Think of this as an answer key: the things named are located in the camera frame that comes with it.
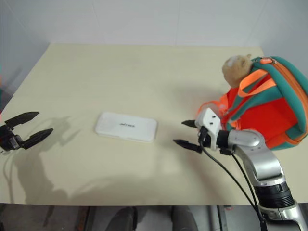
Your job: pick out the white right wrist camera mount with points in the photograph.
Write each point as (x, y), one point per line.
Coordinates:
(209, 120)

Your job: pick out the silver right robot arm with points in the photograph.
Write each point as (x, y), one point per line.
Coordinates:
(247, 140)

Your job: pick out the dark metal table frame bar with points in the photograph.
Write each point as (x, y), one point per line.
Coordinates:
(223, 219)

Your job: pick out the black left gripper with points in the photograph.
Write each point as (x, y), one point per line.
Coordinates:
(10, 140)

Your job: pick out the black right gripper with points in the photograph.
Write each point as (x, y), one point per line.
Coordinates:
(204, 137)

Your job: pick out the white case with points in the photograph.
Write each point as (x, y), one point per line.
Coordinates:
(125, 128)

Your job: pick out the orange zipper pull tag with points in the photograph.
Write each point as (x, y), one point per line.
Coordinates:
(265, 60)

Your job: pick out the green and orange backpack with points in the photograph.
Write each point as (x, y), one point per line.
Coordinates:
(272, 113)

